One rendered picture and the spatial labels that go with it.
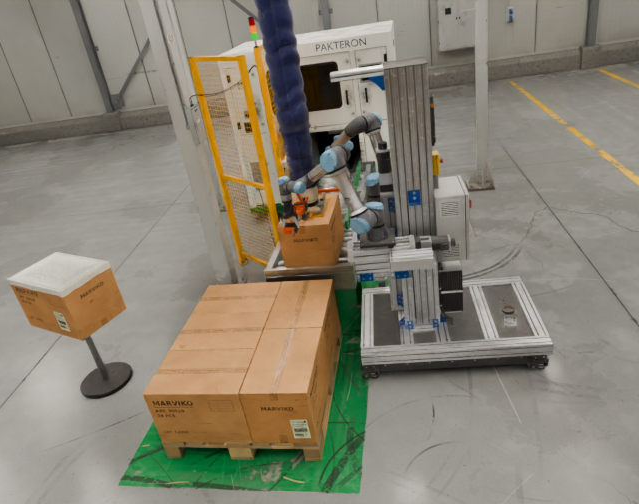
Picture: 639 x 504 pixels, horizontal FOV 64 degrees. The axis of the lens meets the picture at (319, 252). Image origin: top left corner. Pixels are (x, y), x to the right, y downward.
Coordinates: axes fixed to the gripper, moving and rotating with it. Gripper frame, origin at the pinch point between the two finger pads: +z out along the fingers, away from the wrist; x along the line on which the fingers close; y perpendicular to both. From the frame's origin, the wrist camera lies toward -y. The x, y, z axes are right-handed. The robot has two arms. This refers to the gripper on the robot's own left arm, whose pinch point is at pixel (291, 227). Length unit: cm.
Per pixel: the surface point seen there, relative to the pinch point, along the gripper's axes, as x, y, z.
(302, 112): -8, 53, -64
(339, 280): -22, 26, 60
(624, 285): -244, 77, 107
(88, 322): 139, -51, 37
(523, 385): -147, -37, 107
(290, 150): 4, 51, -38
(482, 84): -160, 309, -16
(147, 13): 108, 95, -141
